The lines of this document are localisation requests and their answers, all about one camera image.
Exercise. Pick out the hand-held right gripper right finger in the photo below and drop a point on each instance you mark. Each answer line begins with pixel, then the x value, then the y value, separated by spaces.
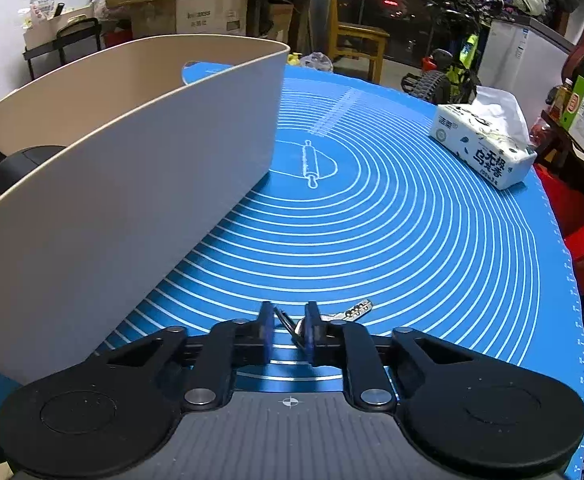
pixel 312 332

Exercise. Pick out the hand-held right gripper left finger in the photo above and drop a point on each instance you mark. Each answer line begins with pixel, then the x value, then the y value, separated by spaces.
pixel 267 332

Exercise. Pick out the beige plastic storage basket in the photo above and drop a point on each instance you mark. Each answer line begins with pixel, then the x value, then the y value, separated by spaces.
pixel 147 210

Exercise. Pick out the blue silicone baking mat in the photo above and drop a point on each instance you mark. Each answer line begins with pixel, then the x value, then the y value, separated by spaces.
pixel 396 235

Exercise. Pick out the black metal cart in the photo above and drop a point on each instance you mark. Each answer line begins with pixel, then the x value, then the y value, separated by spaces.
pixel 72 35

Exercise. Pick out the open cardboard box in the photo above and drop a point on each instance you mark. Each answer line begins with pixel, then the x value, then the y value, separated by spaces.
pixel 47 27

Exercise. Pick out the plain brown cardboard box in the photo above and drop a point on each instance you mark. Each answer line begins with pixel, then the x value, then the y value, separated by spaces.
pixel 197 17

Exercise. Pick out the white tissue pack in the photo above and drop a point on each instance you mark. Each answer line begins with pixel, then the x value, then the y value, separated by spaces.
pixel 481 150

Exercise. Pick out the clear knotted plastic bag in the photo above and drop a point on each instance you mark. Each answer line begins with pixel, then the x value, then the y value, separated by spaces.
pixel 317 61

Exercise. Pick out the yellow plastic jug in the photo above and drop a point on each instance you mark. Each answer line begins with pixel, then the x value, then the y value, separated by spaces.
pixel 293 60

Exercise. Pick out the red gift bag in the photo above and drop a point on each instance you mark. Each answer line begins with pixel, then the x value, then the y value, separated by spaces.
pixel 571 230

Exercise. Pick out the small cardboard box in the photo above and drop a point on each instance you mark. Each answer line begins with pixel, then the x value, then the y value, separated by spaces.
pixel 279 22

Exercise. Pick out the wooden chair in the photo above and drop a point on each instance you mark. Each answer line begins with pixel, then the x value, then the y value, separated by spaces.
pixel 361 40

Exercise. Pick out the green and black bicycle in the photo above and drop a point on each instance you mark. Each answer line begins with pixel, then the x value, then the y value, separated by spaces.
pixel 451 70

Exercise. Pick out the cooking oil bottle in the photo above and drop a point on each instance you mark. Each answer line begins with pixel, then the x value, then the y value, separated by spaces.
pixel 560 100

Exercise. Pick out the white chest freezer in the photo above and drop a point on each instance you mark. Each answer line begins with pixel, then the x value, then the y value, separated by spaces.
pixel 521 55

